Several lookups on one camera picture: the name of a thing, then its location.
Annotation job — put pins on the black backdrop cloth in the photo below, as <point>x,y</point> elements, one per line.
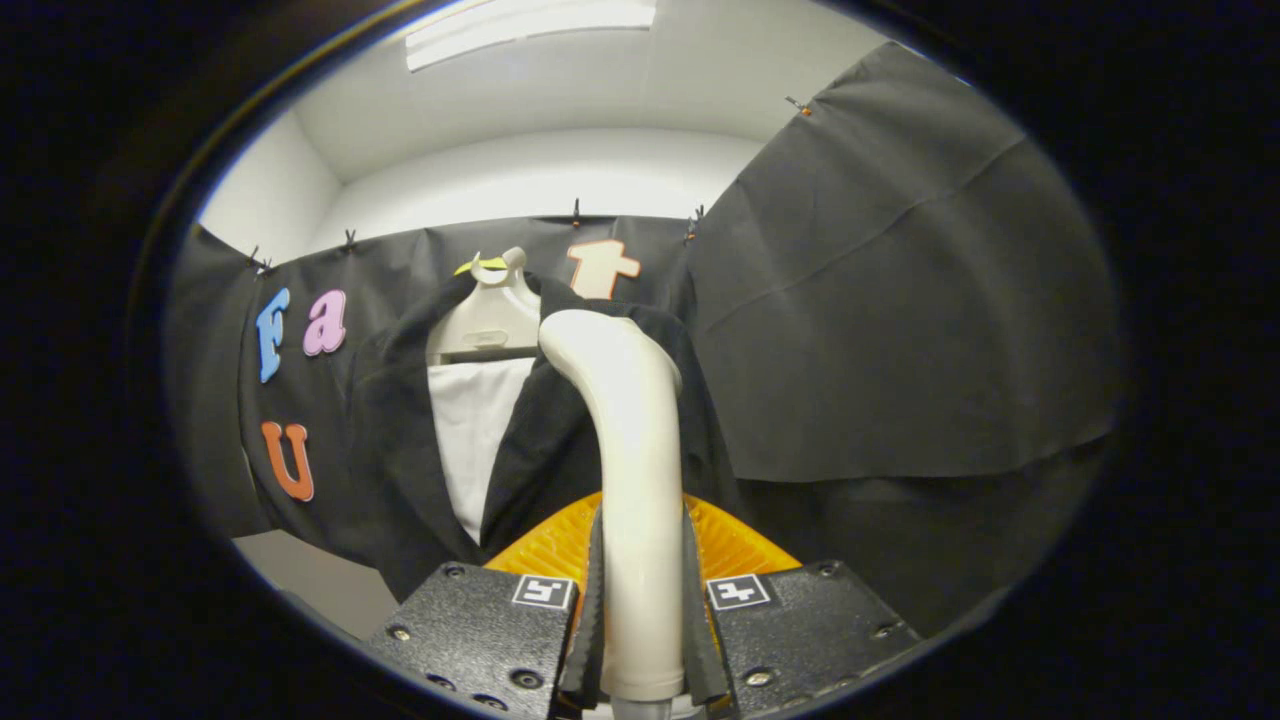
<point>900,300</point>

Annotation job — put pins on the ceiling light panel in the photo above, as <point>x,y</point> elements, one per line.
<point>520,25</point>

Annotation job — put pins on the black jacket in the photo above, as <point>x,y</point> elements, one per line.
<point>400,480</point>

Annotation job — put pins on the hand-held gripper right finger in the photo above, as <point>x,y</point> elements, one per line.
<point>697,650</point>

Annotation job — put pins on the white shirt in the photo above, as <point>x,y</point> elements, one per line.
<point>470,430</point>

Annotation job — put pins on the white clothes hanger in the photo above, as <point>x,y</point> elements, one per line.
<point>490,315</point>

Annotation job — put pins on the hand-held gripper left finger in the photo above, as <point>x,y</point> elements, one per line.
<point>592,650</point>

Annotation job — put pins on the grey cabinet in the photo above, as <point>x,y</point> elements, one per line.
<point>320,580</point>

